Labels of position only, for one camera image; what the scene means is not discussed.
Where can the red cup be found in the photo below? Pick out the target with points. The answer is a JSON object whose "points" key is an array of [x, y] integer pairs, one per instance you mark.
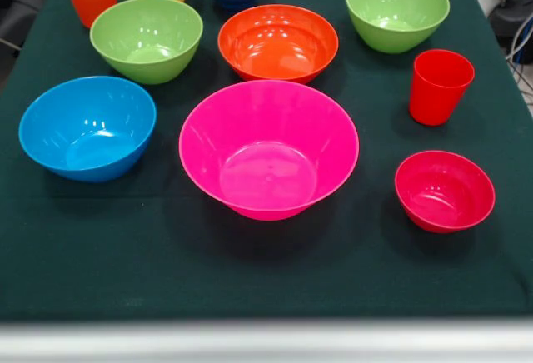
{"points": [[439, 92]]}

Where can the small crimson bowl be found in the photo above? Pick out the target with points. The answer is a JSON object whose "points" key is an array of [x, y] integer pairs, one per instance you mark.
{"points": [[443, 192]]}

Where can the light blue bowl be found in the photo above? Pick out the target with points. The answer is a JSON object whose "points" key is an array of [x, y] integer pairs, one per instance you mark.
{"points": [[83, 130]]}

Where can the orange bowl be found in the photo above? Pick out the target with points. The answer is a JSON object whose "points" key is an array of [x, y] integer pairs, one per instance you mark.
{"points": [[277, 42]]}

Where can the large pink bowl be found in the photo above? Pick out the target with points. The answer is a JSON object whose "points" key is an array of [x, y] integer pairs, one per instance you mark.
{"points": [[266, 150]]}

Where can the green bowl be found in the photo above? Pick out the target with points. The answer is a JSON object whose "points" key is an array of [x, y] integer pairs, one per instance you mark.
{"points": [[395, 9], [145, 38]]}

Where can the dark green tablecloth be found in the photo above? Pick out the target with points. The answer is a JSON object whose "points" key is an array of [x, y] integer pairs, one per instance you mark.
{"points": [[125, 255]]}

